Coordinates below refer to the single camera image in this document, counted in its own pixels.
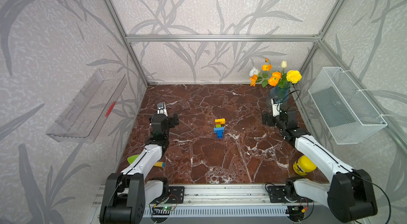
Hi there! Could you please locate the aluminium front rail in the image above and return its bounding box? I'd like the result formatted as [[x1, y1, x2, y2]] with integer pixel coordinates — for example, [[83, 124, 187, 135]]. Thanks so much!
[[91, 183, 360, 208]]

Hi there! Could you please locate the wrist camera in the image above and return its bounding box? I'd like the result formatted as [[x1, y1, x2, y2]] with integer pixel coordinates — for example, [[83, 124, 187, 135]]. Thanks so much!
[[156, 102, 168, 116], [271, 98, 282, 117]]

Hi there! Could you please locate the right circuit board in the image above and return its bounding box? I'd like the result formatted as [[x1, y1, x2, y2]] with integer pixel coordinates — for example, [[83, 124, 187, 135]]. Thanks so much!
[[286, 206, 305, 223]]

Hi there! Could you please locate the blue glass vase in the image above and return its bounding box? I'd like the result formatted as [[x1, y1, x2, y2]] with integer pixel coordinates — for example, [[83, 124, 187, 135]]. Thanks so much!
[[266, 86, 290, 109]]

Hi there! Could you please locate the green plastic leaf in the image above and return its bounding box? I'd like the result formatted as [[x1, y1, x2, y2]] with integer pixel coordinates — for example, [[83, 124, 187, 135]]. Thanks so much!
[[127, 155, 139, 165]]

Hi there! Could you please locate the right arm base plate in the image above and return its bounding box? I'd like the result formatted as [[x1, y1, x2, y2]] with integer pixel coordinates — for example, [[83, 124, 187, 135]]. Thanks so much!
[[265, 184, 313, 204]]

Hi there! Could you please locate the orange yellow flower bouquet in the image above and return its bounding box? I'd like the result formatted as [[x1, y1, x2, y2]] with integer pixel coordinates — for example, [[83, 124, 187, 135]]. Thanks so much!
[[249, 58, 302, 89]]

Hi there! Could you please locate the yellow bottle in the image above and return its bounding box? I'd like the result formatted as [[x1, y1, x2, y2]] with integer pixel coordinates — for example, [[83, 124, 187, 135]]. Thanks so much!
[[293, 155, 317, 176]]

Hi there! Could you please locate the yellow blue marker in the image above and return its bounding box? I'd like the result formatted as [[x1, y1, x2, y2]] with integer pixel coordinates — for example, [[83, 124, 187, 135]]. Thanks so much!
[[154, 161, 165, 168]]

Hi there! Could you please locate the clear plastic tray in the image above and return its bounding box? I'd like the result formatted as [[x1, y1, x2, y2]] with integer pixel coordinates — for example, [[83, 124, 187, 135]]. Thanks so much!
[[46, 69, 128, 143]]

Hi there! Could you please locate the left circuit board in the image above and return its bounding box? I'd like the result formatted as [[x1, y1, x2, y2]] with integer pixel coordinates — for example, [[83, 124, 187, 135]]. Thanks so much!
[[152, 204, 177, 216]]

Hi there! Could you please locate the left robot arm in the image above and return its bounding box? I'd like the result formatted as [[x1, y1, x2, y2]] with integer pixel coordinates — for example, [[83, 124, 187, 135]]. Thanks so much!
[[99, 113, 179, 224]]

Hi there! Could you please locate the light blue long lego brick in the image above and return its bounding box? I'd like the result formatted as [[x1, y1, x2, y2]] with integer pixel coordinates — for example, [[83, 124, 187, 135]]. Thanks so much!
[[214, 126, 225, 135]]

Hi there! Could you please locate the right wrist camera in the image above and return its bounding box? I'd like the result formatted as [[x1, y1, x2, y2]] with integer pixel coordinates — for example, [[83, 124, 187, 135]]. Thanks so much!
[[271, 98, 282, 117]]

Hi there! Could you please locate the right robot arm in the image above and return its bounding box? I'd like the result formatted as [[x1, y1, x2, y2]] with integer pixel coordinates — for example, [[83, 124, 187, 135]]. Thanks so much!
[[262, 106, 378, 223]]

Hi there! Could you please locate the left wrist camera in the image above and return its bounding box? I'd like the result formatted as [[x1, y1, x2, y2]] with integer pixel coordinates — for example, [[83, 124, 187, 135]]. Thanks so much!
[[156, 102, 168, 116]]

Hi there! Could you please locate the red object in tray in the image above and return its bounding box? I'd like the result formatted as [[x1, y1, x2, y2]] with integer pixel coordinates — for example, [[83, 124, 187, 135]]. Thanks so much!
[[105, 102, 116, 118]]

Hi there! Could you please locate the circuit board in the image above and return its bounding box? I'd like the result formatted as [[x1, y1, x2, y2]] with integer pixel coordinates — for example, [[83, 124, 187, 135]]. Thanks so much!
[[152, 204, 177, 216], [286, 206, 305, 223]]

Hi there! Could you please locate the aluminium frame crossbar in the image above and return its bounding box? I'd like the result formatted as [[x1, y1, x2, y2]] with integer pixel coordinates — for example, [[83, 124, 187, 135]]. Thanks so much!
[[126, 35, 320, 43]]

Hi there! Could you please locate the white wire basket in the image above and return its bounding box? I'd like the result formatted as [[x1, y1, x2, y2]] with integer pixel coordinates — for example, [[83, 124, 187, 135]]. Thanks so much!
[[308, 67, 387, 144]]

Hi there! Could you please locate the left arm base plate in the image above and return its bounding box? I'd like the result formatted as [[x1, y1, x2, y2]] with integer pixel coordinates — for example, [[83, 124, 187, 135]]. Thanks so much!
[[162, 186, 185, 204]]

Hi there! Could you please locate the yellow long lego brick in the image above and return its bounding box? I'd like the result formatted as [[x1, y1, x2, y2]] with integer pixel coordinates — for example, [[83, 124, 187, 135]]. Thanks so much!
[[215, 119, 225, 125]]

